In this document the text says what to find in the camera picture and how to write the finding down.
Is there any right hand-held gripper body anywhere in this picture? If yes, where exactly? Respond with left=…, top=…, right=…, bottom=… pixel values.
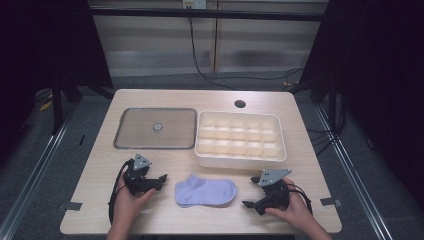
left=255, top=168, right=293, bottom=216

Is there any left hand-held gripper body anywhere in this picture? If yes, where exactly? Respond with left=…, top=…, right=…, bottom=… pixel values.
left=123, top=153, right=153, bottom=197

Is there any cream divided storage box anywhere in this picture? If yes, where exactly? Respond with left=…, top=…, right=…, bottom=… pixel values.
left=194, top=110, right=288, bottom=171

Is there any lavender ankle sock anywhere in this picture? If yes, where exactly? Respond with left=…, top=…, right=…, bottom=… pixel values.
left=174, top=174, right=238, bottom=209

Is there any person's left hand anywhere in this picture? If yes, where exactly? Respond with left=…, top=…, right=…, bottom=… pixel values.
left=114, top=173, right=157, bottom=220

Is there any person's right hand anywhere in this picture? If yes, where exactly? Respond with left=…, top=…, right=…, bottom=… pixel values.
left=265, top=178, right=316, bottom=231

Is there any grey tape piece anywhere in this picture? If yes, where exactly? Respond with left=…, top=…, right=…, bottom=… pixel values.
left=319, top=197, right=343, bottom=208
left=57, top=201, right=83, bottom=212

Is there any black metal stand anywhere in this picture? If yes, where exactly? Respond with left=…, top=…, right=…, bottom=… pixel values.
left=50, top=71, right=65, bottom=135
left=327, top=74, right=338, bottom=131

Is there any yellow floor item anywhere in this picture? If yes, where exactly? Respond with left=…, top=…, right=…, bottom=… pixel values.
left=38, top=99, right=54, bottom=112

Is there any black curtain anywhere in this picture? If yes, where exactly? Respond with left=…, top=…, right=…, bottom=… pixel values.
left=299, top=0, right=424, bottom=211
left=0, top=0, right=114, bottom=164

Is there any black horizontal bar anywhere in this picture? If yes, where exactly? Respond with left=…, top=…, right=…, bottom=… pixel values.
left=89, top=7, right=329, bottom=22

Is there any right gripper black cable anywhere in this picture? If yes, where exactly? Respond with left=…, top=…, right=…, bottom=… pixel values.
left=287, top=183, right=314, bottom=215

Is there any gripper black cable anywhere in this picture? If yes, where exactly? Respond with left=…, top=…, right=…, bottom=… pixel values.
left=107, top=159, right=135, bottom=225
left=287, top=183, right=314, bottom=215

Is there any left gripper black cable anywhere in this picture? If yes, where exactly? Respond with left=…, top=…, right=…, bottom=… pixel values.
left=107, top=159, right=135, bottom=225

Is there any bundle of black floor cables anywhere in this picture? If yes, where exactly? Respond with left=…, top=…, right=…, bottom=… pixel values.
left=305, top=124, right=344, bottom=157

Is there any metal floor rail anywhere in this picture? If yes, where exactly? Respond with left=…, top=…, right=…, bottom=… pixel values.
left=314, top=104, right=396, bottom=240
left=0, top=106, right=79, bottom=240

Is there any black wall cable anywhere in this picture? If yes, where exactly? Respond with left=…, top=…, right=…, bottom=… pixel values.
left=188, top=17, right=304, bottom=92

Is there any white wall socket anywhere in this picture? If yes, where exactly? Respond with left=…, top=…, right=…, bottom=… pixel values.
left=182, top=0, right=207, bottom=10

